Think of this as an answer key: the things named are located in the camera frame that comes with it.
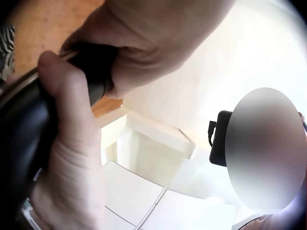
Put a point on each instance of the person's body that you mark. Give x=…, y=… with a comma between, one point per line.
x=263, y=224

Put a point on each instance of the person's right hand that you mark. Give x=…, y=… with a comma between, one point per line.
x=72, y=172

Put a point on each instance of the person's right thumb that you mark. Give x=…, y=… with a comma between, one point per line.
x=69, y=110

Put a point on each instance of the white box-shaped hood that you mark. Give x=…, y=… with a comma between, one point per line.
x=153, y=143

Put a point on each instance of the person's left hand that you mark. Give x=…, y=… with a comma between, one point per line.
x=153, y=36

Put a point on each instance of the zebra striped cloth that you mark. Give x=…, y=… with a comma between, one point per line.
x=7, y=50

